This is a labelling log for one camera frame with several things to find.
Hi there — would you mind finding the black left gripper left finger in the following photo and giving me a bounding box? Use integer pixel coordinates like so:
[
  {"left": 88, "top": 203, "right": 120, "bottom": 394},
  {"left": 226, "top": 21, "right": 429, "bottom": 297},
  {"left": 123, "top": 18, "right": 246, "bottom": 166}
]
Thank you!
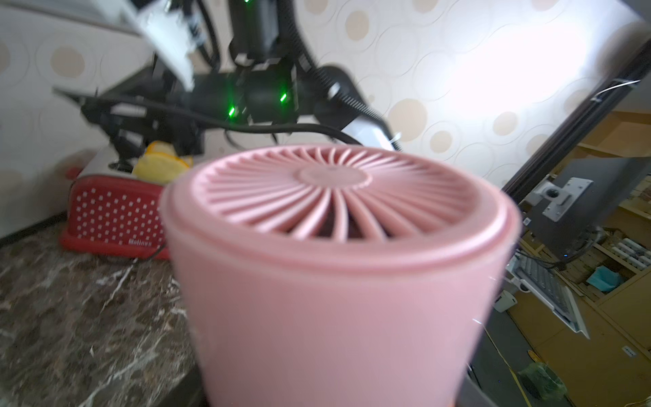
[{"left": 158, "top": 365, "right": 209, "bottom": 407}]

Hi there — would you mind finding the pink hair dryer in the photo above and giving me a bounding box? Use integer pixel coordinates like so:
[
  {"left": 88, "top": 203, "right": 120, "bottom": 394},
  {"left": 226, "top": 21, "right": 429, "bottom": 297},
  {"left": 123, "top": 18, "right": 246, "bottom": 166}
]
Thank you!
[{"left": 159, "top": 144, "right": 521, "bottom": 406}]

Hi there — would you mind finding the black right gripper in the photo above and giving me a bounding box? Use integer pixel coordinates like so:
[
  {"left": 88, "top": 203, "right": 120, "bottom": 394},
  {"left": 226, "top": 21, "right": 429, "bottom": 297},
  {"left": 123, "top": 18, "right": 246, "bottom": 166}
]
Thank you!
[{"left": 81, "top": 65, "right": 203, "bottom": 158}]

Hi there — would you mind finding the wooden shelf unit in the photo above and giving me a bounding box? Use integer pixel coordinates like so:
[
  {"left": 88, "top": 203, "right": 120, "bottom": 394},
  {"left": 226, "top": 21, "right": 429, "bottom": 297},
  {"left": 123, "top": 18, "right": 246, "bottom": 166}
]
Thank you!
[{"left": 505, "top": 109, "right": 651, "bottom": 407}]

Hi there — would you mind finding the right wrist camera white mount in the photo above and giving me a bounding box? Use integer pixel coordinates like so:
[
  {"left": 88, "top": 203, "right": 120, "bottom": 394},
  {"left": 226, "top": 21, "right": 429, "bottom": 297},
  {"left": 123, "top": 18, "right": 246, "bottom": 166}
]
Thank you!
[{"left": 96, "top": 0, "right": 204, "bottom": 93}]

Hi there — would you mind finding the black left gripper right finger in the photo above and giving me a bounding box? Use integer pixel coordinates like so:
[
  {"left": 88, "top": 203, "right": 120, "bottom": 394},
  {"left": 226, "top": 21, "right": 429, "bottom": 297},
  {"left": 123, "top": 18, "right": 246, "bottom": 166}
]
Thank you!
[{"left": 457, "top": 377, "right": 496, "bottom": 407}]

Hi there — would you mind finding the yellow toast slice front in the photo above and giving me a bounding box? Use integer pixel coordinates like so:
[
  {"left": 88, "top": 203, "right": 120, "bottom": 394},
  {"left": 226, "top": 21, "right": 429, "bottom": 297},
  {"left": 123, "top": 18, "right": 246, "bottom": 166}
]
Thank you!
[{"left": 132, "top": 141, "right": 193, "bottom": 185}]

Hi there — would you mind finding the black monitor on stand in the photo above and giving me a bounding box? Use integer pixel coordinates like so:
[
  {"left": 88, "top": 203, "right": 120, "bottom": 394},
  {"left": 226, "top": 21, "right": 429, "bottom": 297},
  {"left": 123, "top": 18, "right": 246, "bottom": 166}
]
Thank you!
[{"left": 524, "top": 157, "right": 650, "bottom": 259}]

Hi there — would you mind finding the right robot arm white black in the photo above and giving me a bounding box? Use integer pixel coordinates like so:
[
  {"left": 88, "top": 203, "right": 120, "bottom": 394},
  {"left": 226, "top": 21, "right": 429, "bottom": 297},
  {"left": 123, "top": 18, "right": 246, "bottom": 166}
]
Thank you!
[{"left": 64, "top": 1, "right": 399, "bottom": 161}]

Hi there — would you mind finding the red polka dot toaster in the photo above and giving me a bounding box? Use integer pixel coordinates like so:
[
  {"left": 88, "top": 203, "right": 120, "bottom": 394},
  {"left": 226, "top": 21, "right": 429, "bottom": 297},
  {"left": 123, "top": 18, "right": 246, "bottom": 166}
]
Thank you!
[{"left": 60, "top": 147, "right": 169, "bottom": 259}]

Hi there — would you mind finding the black right corner post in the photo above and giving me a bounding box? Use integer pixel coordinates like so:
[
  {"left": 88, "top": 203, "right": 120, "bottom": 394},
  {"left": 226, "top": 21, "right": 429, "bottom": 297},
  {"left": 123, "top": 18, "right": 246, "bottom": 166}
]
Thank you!
[{"left": 502, "top": 41, "right": 650, "bottom": 203}]

